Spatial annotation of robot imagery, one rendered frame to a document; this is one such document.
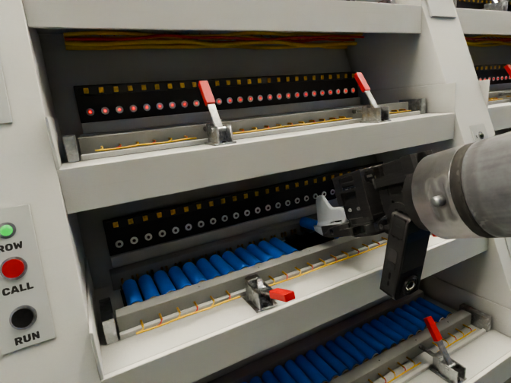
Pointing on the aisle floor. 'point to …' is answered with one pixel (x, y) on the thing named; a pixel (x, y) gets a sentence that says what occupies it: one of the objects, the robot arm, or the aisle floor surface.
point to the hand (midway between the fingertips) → (326, 229)
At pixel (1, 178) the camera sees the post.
